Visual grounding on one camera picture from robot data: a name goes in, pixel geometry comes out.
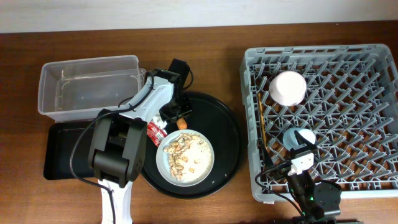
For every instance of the light blue cup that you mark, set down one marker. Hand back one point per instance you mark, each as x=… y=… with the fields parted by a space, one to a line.
x=290 y=141

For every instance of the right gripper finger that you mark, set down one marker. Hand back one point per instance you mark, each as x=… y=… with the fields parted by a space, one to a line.
x=305 y=142
x=268 y=163

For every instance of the crumpled white tissue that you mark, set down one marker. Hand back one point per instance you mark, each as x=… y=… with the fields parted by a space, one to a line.
x=159 y=121

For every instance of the wooden chopstick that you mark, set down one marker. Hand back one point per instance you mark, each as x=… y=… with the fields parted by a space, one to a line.
x=262 y=123

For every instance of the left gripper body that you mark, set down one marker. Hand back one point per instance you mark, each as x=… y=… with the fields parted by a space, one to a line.
x=176 y=104

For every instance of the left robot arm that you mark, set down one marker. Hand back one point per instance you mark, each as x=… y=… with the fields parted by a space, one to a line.
x=118 y=145

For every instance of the orange carrot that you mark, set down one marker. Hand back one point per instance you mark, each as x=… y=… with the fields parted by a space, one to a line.
x=181 y=123

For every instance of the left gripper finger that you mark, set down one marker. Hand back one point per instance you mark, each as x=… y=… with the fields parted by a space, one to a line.
x=168 y=115
x=185 y=106

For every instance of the black round tray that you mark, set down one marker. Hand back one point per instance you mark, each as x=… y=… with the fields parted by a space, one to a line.
x=218 y=124

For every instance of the grey plate with food scraps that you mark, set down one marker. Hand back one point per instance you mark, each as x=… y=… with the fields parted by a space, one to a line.
x=185 y=158

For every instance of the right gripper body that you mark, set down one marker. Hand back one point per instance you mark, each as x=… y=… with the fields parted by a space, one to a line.
x=283 y=172

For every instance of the clear plastic bin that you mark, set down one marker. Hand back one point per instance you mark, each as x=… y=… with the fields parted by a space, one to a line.
x=76 y=90

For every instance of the grey dishwasher rack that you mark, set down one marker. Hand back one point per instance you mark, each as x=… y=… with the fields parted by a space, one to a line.
x=350 y=104

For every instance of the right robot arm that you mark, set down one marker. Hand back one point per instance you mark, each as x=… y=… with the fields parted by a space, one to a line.
x=316 y=201

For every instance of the black rectangular tray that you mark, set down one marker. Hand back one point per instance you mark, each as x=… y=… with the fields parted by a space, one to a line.
x=61 y=140

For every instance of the red snack wrapper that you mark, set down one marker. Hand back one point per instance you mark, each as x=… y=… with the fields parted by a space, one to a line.
x=155 y=133

